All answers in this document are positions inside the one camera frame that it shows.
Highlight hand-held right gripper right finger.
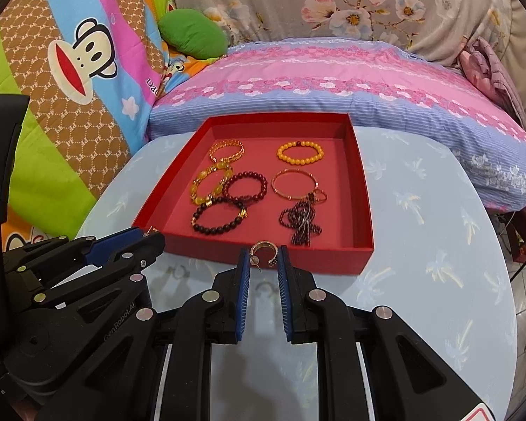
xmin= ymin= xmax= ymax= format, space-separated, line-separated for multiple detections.
xmin=277 ymin=246 xmax=494 ymax=421

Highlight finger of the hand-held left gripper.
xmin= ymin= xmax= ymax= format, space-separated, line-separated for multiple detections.
xmin=33 ymin=232 xmax=166 ymax=312
xmin=4 ymin=227 xmax=142 ymax=282

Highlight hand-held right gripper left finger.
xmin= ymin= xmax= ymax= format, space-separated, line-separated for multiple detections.
xmin=37 ymin=248 xmax=251 ymax=421

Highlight yellow bead bracelet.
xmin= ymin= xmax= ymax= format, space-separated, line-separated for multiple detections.
xmin=189 ymin=161 xmax=234 ymax=208

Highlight purple bead string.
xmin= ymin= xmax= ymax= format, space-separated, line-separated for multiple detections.
xmin=279 ymin=199 xmax=323 ymax=246

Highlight dark bead bracelet gold accents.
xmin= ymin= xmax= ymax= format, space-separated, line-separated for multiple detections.
xmin=191 ymin=196 xmax=249 ymax=235

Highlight dark red bead bracelet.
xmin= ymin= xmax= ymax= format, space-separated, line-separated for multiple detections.
xmin=222 ymin=171 xmax=269 ymax=206

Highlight red cardboard box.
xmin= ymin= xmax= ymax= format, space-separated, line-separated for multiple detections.
xmin=132 ymin=113 xmax=375 ymax=276

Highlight thin gold bangle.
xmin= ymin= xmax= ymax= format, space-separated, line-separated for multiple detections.
xmin=271 ymin=168 xmax=329 ymax=205

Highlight cartoon monkey blanket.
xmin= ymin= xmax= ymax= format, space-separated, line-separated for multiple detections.
xmin=0 ymin=0 xmax=189 ymax=255

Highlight green pillow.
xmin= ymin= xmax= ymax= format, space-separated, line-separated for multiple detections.
xmin=158 ymin=9 xmax=229 ymax=60

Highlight pink purple striped pillow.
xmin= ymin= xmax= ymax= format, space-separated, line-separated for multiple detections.
xmin=148 ymin=37 xmax=526 ymax=211

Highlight grey floral sheet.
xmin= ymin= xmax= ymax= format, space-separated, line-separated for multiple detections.
xmin=167 ymin=0 xmax=526 ymax=110

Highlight pink folded cloth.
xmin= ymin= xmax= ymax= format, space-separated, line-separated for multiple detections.
xmin=459 ymin=37 xmax=526 ymax=115

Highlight gold chain bracelet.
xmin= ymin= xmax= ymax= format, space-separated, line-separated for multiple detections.
xmin=209 ymin=139 xmax=246 ymax=165

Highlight orange bead bracelet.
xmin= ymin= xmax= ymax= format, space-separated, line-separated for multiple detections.
xmin=276 ymin=139 xmax=325 ymax=166

